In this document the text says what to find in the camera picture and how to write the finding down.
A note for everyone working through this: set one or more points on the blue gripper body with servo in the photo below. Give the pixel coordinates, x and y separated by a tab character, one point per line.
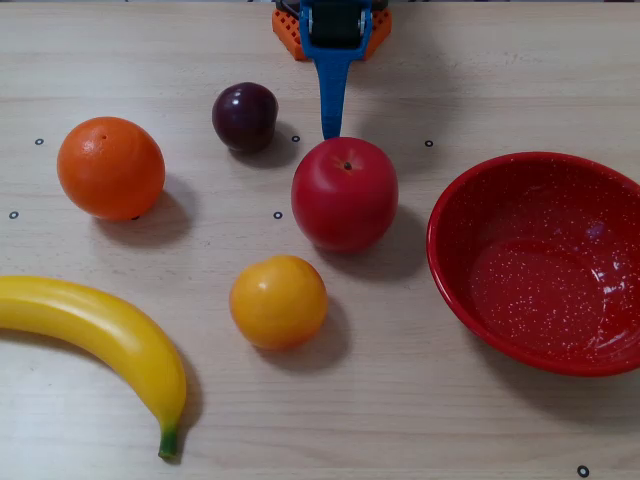
336	25

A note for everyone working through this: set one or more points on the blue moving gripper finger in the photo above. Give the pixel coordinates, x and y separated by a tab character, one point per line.
332	90

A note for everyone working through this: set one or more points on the yellow orange toy peach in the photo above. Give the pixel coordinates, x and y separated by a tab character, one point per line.
278	302

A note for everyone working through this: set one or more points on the red speckled bowl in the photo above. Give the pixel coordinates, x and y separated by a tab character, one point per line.
540	280

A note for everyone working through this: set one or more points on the dark purple toy plum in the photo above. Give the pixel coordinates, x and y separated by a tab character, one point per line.
245	117

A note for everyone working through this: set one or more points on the red toy apple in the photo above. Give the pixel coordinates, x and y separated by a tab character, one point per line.
345	197

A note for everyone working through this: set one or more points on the toy orange fruit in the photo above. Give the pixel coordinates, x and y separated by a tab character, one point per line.
110	167

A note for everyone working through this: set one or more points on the yellow toy banana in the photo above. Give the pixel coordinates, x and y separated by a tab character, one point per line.
110	330

